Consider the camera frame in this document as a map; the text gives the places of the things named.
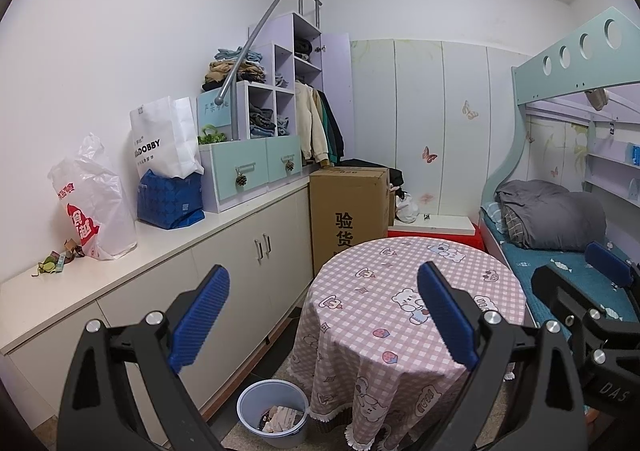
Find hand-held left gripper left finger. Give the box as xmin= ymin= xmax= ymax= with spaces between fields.
xmin=57 ymin=265 xmax=231 ymax=451

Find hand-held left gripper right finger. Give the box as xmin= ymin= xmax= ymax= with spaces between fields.
xmin=407 ymin=261 xmax=588 ymax=451

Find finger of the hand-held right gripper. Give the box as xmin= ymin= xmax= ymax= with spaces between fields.
xmin=531 ymin=265 xmax=605 ymax=333
xmin=583 ymin=242 xmax=637 ymax=288

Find light blue plastic bin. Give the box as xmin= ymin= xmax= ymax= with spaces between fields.
xmin=236 ymin=379 xmax=310 ymax=449

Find pile of snack wrappers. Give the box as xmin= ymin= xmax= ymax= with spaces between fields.
xmin=257 ymin=405 xmax=307 ymax=434

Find teal printed bedsheet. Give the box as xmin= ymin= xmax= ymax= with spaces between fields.
xmin=480 ymin=203 xmax=640 ymax=333

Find white low cabinet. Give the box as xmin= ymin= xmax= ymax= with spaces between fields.
xmin=0 ymin=178 xmax=316 ymax=434

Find grey duvet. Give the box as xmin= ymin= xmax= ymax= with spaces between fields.
xmin=495 ymin=179 xmax=609 ymax=252

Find round table with pink checked cloth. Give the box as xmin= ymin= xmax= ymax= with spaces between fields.
xmin=287 ymin=237 xmax=527 ymax=450

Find white board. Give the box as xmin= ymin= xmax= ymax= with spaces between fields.
xmin=390 ymin=215 xmax=476 ymax=236

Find small white plastic bag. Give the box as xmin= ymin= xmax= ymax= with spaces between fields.
xmin=396 ymin=192 xmax=419 ymax=224

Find blue woven bag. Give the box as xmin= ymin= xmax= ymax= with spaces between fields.
xmin=137 ymin=169 xmax=206 ymax=231

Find lilac stair cabinet teal drawers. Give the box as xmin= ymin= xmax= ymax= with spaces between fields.
xmin=196 ymin=12 xmax=352 ymax=214

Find black cloth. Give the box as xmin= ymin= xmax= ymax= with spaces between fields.
xmin=340 ymin=158 xmax=405 ymax=202

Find white plastic bag red print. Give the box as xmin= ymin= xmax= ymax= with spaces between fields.
xmin=48 ymin=132 xmax=138 ymax=261

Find tall cardboard box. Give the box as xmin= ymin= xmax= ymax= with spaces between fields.
xmin=309 ymin=167 xmax=391 ymax=273

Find small green and brown trinkets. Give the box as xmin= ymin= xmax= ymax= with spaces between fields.
xmin=32 ymin=237 xmax=86 ymax=278

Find white paper shopping bag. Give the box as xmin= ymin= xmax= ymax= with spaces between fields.
xmin=130 ymin=96 xmax=205 ymax=178

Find folded jeans in cubby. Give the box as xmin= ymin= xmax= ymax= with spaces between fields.
xmin=248 ymin=106 xmax=277 ymax=138

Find black hanging jacket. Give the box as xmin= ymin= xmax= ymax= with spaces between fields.
xmin=326 ymin=91 xmax=346 ymax=164

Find green hanging jacket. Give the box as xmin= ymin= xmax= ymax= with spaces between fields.
xmin=321 ymin=93 xmax=338 ymax=164

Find white wardrobe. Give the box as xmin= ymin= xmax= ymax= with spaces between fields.
xmin=350 ymin=39 xmax=534 ymax=228

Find stack of folded clothes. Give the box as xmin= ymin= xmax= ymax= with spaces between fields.
xmin=202 ymin=47 xmax=266 ymax=92

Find grey metal handrail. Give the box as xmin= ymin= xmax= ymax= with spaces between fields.
xmin=216 ymin=0 xmax=321 ymax=102

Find teal bunk bed frame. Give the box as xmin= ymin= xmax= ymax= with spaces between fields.
xmin=479 ymin=7 xmax=640 ymax=323

